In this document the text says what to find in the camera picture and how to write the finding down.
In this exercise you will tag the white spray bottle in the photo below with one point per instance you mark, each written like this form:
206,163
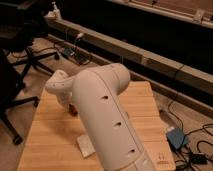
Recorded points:
56,12

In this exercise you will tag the power strip on floor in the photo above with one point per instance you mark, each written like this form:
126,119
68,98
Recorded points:
69,53

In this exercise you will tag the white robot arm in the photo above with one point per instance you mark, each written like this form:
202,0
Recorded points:
94,93

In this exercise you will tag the black office chair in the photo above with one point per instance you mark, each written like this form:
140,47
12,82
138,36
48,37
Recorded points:
21,21

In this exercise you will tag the blue power box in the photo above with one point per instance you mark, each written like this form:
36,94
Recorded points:
177,138

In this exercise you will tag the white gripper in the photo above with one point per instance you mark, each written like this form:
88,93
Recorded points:
65,99

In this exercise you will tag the white sponge block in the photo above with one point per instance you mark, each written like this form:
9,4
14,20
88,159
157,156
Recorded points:
85,145

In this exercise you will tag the red pepper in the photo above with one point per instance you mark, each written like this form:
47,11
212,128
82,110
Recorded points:
73,110

